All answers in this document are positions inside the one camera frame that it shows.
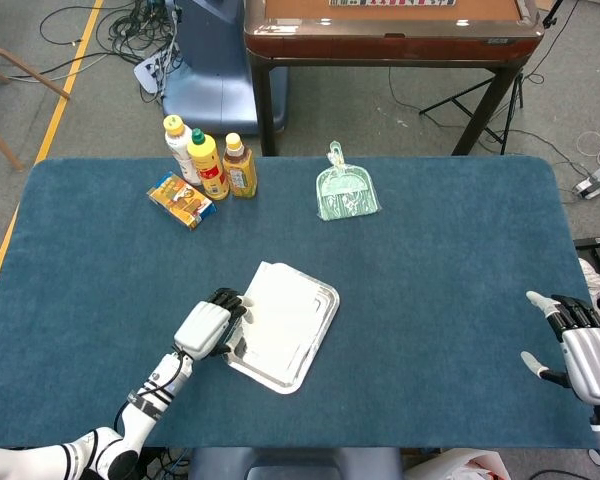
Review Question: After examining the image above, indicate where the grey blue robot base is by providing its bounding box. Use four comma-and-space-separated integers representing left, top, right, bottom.
187, 446, 404, 480

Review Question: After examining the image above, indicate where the white bottle yellow cap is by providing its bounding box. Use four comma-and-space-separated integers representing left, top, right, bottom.
162, 114, 202, 187

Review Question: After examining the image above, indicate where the white power strip with plugs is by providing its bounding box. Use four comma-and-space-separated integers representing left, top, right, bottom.
572, 164, 600, 200

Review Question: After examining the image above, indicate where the white cloth bundle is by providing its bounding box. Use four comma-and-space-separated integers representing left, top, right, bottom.
578, 258, 600, 321

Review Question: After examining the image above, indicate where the face-up mahjong tile row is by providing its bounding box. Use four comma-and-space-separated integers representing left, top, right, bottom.
328, 0, 456, 8

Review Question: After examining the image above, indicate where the amber tea bottle yellow cap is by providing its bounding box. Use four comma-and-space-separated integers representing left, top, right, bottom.
222, 132, 259, 200

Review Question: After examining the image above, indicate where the blue yellow snack box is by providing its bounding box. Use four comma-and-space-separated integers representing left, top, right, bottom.
146, 171, 218, 232

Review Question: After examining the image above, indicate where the green dustpan in plastic bag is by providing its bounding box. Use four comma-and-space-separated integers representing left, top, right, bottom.
315, 140, 383, 223

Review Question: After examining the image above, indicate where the blue table cloth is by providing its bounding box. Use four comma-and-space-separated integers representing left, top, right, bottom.
0, 155, 597, 450

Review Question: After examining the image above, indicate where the white paper towel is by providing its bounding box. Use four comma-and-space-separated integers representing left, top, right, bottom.
240, 260, 327, 366

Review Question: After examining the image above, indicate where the stainless steel tray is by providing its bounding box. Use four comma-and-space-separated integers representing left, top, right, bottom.
224, 264, 341, 396

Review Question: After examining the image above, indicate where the white plastic bag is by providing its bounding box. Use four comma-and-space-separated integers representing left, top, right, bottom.
404, 448, 511, 480

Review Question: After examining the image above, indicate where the yellow bottle green cap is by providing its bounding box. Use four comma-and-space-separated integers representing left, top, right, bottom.
186, 128, 231, 202

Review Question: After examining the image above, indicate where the black tripod stand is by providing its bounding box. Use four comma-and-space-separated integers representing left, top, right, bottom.
418, 0, 567, 156

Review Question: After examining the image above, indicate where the blue machine pedestal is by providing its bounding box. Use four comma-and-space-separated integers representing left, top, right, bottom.
161, 0, 289, 136

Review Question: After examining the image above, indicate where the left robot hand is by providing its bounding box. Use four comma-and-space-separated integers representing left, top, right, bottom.
172, 287, 255, 362

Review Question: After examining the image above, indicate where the wooden chair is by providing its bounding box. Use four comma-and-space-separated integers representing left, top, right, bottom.
0, 13, 72, 172

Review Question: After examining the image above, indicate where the brown mahjong table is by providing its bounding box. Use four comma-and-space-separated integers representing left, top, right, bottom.
243, 0, 546, 157

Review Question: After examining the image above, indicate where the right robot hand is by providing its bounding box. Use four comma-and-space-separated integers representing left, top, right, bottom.
519, 290, 600, 406

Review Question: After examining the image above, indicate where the black cable bundle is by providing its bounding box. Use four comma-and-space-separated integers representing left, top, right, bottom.
38, 0, 181, 69

